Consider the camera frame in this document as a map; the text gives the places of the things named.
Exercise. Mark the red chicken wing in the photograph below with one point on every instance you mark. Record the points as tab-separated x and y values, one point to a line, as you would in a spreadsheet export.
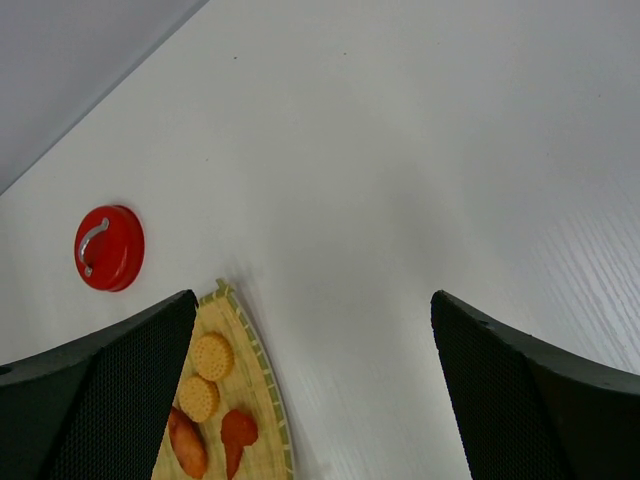
238	430

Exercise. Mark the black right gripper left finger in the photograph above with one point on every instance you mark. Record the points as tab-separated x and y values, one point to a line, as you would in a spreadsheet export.
97	407

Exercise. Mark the woven bamboo mat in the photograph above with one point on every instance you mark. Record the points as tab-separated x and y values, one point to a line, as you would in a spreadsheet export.
251	387

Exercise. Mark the red round lid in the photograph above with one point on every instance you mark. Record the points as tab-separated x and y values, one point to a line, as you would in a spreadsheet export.
109	248

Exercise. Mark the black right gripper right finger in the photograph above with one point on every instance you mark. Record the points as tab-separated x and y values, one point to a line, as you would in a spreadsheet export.
526	409

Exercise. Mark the round yellow biscuit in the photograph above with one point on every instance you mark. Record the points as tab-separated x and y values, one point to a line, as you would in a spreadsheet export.
213	357
198	398

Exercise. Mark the orange fried roll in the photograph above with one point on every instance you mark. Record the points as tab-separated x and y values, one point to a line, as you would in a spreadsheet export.
187	444

